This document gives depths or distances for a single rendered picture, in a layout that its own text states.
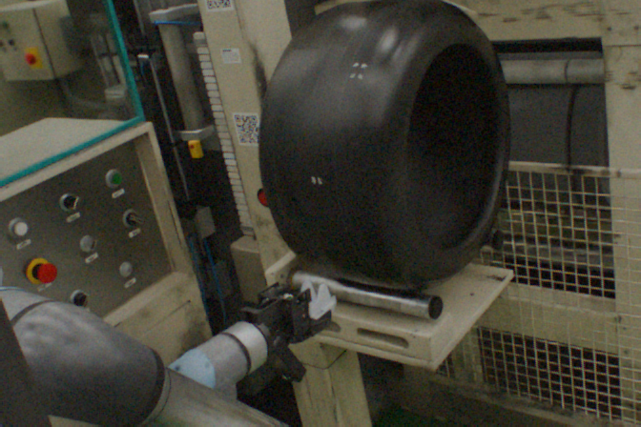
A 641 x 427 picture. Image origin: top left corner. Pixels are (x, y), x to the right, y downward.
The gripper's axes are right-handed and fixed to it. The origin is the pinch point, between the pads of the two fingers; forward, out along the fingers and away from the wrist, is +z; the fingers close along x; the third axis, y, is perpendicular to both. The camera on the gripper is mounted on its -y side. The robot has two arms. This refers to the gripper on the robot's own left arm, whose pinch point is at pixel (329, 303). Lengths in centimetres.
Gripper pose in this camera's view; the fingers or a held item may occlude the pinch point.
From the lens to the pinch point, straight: 136.3
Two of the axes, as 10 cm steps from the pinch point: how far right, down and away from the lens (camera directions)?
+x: -7.9, -0.8, 6.1
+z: 6.0, -2.9, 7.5
